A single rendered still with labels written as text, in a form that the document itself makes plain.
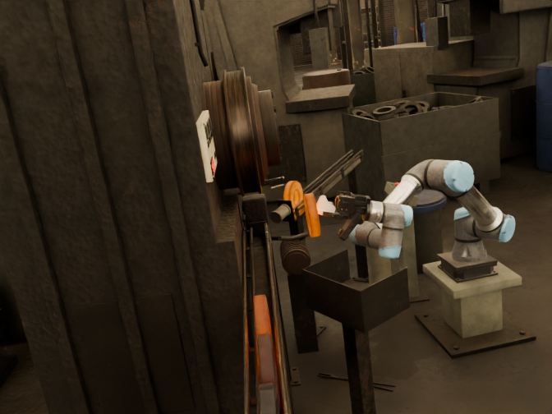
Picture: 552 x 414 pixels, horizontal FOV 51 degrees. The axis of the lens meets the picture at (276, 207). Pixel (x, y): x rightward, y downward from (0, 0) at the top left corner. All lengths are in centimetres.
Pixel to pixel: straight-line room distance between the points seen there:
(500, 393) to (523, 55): 385
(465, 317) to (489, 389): 38
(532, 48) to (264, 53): 248
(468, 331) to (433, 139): 200
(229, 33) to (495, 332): 315
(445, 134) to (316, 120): 105
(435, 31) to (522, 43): 79
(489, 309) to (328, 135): 248
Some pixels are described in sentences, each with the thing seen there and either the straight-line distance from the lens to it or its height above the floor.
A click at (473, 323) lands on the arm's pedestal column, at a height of 9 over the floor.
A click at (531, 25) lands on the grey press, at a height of 119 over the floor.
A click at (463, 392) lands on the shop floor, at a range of 251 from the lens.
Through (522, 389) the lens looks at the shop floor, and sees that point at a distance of 255.
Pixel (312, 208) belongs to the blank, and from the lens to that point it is 196.
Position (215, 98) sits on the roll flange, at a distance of 202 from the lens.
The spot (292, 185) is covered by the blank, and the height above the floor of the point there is 77.
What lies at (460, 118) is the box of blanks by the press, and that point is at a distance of 456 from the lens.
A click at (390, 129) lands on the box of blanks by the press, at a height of 67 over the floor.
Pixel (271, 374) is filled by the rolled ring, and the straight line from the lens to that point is 137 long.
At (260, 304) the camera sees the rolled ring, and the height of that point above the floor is 78.
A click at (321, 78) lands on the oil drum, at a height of 84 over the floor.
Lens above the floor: 147
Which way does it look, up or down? 17 degrees down
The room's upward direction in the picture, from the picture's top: 8 degrees counter-clockwise
